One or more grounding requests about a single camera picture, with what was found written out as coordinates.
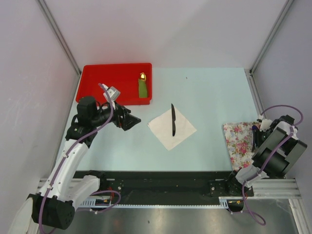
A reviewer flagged white cable duct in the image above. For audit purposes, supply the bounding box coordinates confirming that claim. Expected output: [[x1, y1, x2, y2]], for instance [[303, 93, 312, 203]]
[[78, 196, 231, 209]]

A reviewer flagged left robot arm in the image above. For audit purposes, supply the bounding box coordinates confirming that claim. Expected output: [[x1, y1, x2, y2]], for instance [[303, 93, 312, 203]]
[[29, 96, 141, 230]]

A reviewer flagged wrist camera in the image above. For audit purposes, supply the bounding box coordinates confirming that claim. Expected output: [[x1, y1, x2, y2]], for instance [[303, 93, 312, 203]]
[[99, 83, 120, 101], [259, 118, 273, 132]]

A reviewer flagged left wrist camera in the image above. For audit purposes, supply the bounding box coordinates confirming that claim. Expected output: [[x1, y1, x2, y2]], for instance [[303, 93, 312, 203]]
[[99, 83, 120, 101]]

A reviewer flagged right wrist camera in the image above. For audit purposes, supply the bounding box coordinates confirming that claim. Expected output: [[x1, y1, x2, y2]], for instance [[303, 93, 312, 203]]
[[259, 118, 273, 132]]

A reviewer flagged white paper napkin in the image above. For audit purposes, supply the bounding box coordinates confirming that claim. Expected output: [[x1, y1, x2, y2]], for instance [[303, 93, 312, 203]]
[[148, 108, 197, 151]]

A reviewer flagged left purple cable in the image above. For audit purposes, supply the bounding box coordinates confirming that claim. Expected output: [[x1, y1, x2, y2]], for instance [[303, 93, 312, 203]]
[[39, 83, 121, 234]]

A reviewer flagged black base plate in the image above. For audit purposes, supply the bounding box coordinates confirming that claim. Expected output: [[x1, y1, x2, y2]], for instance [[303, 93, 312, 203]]
[[73, 170, 254, 207]]

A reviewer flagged aluminium frame rail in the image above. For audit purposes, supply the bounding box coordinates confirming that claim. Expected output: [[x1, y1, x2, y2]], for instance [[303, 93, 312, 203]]
[[253, 179, 301, 199]]

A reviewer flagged red plastic bin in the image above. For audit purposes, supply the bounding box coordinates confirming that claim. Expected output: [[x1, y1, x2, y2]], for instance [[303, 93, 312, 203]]
[[76, 63, 153, 105]]

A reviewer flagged black plastic knife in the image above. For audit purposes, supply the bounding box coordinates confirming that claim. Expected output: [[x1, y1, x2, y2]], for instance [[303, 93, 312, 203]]
[[171, 104, 176, 137]]

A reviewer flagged floral tray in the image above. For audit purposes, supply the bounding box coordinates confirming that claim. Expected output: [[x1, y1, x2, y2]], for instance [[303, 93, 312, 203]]
[[223, 122, 260, 171]]

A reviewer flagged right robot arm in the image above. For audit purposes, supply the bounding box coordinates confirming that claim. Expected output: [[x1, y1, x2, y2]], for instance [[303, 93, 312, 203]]
[[225, 115, 307, 195]]

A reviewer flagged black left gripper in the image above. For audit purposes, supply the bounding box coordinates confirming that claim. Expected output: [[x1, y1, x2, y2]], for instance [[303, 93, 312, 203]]
[[91, 98, 140, 130]]

